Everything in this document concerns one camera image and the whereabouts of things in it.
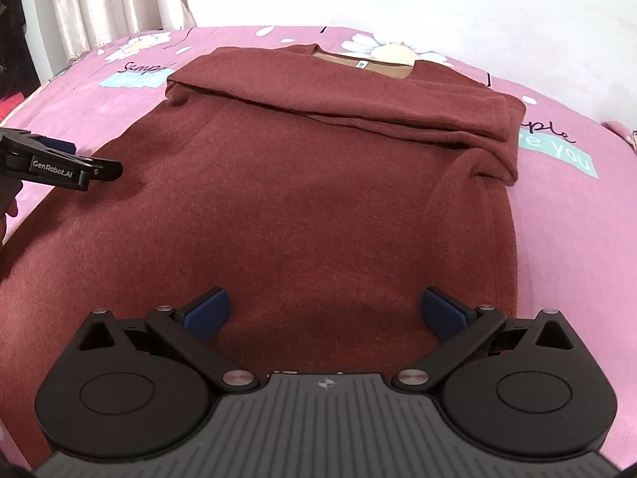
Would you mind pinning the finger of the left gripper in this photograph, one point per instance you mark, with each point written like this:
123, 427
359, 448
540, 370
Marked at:
35, 158

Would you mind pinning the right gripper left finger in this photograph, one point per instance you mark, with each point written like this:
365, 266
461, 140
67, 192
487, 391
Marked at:
187, 331

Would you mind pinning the dark red knit sweater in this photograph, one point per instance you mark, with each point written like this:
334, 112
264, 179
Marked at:
323, 197

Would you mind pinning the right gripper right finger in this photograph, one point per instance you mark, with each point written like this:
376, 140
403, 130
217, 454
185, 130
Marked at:
462, 331

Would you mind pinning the pink floral bed sheet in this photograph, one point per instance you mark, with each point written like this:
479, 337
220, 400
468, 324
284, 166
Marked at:
573, 203

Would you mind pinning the person's left hand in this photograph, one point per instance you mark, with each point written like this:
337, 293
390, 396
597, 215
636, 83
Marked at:
9, 188

